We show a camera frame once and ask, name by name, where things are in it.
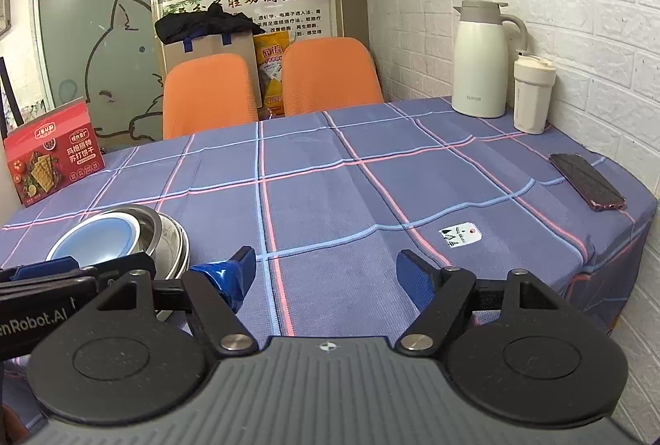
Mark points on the cream thermos jug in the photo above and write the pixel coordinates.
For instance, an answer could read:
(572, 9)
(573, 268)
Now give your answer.
(481, 58)

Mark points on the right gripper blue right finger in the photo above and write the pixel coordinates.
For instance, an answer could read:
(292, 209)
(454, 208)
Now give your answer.
(419, 279)

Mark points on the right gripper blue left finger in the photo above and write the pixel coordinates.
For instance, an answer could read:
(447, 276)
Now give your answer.
(232, 278)

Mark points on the stainless steel bowl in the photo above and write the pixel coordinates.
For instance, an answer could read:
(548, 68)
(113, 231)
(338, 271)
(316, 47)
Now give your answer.
(161, 237)

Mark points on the white poster with characters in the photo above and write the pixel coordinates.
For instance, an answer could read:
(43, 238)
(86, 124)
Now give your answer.
(302, 19)

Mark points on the right orange chair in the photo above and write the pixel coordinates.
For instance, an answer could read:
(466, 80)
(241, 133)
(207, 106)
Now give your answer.
(328, 73)

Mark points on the blue plaid tablecloth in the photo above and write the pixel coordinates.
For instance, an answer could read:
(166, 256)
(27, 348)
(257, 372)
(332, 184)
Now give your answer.
(327, 347)

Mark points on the blue plastic bowl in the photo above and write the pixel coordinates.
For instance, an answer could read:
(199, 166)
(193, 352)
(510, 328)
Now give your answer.
(99, 239)

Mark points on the black cloth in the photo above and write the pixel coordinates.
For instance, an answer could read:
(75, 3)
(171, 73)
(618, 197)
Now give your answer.
(177, 27)

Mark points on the yellow snack bag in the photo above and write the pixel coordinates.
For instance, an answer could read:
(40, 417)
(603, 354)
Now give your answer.
(269, 49)

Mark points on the cream tumbler cup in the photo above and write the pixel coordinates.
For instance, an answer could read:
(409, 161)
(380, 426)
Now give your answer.
(534, 79)

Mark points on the orange chair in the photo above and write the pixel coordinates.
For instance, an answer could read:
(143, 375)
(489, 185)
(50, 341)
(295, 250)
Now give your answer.
(328, 73)
(208, 93)

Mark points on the red cracker box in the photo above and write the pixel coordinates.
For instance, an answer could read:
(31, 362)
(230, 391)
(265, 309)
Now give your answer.
(52, 152)

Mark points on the person's left hand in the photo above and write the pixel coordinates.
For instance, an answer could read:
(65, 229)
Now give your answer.
(12, 430)

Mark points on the brown cardboard box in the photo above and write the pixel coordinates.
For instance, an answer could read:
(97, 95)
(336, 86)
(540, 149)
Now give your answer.
(241, 44)

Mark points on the left orange chair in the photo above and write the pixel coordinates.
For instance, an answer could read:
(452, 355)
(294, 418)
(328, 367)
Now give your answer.
(208, 93)

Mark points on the smartphone in pink case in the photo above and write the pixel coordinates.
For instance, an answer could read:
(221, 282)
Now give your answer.
(598, 193)

